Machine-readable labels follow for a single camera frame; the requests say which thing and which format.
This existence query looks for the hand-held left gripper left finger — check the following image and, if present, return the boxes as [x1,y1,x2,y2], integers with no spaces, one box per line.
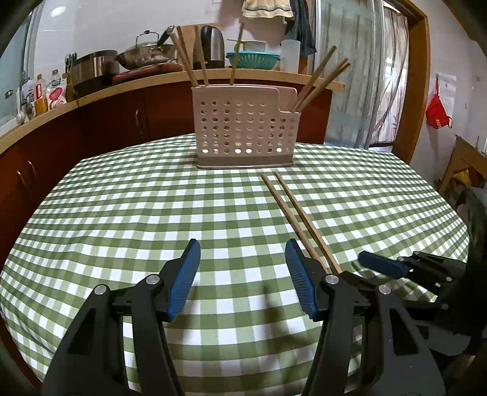
[41,239,201,396]

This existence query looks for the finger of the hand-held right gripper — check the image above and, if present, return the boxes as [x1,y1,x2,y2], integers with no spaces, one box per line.
[358,250,468,292]
[340,270,378,295]

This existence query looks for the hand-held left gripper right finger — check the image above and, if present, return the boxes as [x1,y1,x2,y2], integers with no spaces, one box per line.
[285,239,446,396]

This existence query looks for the wooden chopstick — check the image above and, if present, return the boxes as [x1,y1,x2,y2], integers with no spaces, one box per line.
[169,32,196,87]
[300,63,351,112]
[292,46,338,111]
[296,58,349,112]
[274,171,342,275]
[230,22,245,87]
[261,174,331,273]
[177,25,199,87]

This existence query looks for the pink perforated utensil holder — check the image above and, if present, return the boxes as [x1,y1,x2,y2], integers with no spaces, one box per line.
[191,84,298,170]

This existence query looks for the green checked tablecloth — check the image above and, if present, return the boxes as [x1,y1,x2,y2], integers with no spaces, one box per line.
[0,133,470,394]

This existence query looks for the wooden chair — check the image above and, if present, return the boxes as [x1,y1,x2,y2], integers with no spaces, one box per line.
[437,135,487,195]

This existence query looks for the red hanging bag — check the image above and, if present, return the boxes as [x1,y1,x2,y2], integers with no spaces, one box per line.
[425,80,453,129]

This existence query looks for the sliding glass door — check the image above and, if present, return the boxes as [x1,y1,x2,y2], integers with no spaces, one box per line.
[316,0,409,150]

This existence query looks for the beige kitchen countertop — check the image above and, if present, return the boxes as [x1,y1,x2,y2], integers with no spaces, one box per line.
[0,69,346,153]

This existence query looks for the red induction cooker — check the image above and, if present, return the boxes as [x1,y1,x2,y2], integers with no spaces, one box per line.
[111,63,185,85]

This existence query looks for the teal plastic colander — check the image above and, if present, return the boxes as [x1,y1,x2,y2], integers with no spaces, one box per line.
[226,51,281,71]

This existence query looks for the pink refill pouch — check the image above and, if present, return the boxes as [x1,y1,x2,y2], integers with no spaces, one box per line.
[47,81,68,109]

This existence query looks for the translucent plastic container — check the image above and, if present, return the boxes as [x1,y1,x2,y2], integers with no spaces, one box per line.
[280,39,301,73]

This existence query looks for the steel rice cooker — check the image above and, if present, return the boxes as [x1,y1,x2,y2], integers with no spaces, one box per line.
[70,50,120,98]

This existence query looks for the steel wok with lid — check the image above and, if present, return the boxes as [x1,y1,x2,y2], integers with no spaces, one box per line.
[115,30,179,71]

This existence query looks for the yellow oil bottle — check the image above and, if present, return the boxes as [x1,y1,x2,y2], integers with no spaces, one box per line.
[35,74,48,113]

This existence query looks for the steel electric kettle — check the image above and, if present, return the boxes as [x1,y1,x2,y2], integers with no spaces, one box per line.
[200,25,226,69]

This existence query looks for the dark grey cloth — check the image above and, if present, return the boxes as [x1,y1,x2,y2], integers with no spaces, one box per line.
[291,0,317,58]

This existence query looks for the beige striped towel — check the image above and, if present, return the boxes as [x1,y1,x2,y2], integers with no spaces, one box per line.
[242,0,294,19]

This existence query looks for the white wall paper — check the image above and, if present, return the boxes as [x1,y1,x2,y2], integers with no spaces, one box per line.
[436,72,457,104]

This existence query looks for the wooden door frame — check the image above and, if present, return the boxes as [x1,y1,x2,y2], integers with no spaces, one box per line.
[384,0,431,165]

